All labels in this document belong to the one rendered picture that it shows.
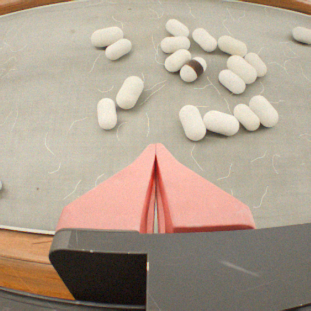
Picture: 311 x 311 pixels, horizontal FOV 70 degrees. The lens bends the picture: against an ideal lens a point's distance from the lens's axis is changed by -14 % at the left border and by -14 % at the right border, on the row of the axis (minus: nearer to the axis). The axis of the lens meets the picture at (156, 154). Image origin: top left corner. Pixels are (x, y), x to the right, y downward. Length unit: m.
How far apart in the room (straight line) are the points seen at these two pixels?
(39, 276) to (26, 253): 0.02
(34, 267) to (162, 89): 0.21
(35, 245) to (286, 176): 0.26
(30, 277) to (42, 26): 0.30
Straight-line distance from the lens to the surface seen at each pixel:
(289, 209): 0.27
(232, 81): 0.27
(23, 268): 0.25
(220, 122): 0.24
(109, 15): 0.34
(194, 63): 0.27
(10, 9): 0.42
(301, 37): 0.36
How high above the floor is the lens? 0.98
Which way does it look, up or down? 76 degrees down
